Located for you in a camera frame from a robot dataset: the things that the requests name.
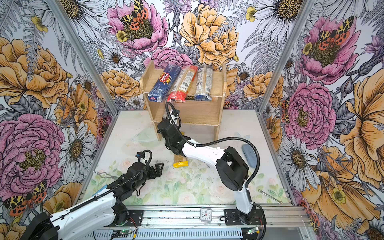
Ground yellow spaghetti bag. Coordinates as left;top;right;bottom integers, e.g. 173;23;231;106
173;155;189;168

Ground red spaghetti bag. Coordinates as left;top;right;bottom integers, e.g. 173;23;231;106
167;66;198;103

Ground blue Barilla spaghetti box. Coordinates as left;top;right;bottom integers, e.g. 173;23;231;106
148;64;182;103

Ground grey white spaghetti bag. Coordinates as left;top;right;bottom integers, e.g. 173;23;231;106
194;64;214;101

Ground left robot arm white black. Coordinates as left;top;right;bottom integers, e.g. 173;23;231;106
21;162;164;240

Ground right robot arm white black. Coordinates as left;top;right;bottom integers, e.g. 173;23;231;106
157;118;260;225

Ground wooden two-tier shelf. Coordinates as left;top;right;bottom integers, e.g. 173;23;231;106
140;61;227;140

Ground metal scissors tongs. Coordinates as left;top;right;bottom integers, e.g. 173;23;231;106
93;171;118;180

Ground small plastic packet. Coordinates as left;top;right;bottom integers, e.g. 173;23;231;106
94;185;108;196

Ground small white desk clock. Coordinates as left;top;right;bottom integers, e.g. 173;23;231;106
200;208;213;223

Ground green circuit board left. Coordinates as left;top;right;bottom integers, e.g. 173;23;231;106
111;229;136;238

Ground green circuit board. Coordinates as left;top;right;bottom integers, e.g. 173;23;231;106
247;227;260;235
111;229;136;238

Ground blue grey glasses case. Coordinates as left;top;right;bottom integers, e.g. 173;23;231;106
242;144;258;169

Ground green circuit board right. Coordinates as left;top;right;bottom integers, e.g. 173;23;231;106
247;227;260;235

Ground metal rod on table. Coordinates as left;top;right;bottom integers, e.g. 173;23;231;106
258;190;283;205

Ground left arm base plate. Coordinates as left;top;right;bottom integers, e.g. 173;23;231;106
117;210;144;227

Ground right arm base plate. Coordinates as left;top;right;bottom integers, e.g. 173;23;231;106
224;208;266;226

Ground left black corrugated cable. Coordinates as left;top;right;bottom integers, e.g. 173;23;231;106
53;149;154;223

